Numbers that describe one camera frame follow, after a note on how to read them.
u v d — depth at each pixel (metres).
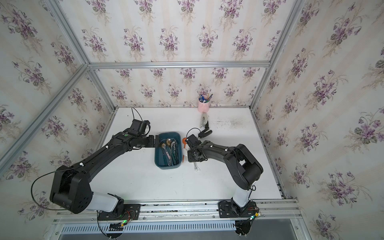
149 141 0.76
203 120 1.10
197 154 0.67
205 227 0.70
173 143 0.96
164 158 0.91
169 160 0.90
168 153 0.93
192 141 0.75
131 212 0.73
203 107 1.14
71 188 0.41
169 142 0.98
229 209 0.73
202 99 1.11
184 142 0.95
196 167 0.88
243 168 0.48
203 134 1.04
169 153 0.93
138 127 0.66
